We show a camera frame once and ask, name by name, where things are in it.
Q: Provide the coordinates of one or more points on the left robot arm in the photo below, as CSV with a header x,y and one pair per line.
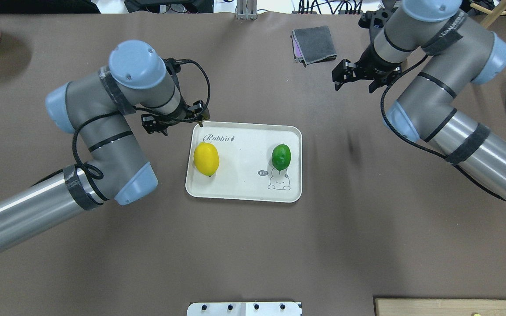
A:
x,y
109,163

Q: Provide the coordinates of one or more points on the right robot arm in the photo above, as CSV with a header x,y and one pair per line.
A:
x,y
458,51

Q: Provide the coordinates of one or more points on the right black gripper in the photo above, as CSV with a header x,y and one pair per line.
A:
x,y
366,61

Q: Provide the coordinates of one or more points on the cream rabbit print tray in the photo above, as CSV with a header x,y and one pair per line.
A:
x,y
245,171

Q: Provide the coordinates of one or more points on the wooden mug tree stand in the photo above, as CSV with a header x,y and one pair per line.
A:
x,y
491,14

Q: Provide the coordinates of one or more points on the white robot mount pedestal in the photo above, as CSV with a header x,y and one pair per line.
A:
x,y
276,308

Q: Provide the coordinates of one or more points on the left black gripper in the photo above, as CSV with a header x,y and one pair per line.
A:
x,y
149,123

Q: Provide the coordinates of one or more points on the grey folded cloth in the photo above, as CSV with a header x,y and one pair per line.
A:
x,y
316,44

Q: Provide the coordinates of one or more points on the yellow lemon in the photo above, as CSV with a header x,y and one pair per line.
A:
x,y
206,158

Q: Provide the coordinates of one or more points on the bamboo cutting board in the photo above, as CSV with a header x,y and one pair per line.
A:
x,y
439,307

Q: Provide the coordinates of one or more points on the purple cloth under grey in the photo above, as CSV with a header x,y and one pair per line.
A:
x,y
297,54

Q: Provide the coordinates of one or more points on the green lime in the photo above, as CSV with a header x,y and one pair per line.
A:
x,y
281,157

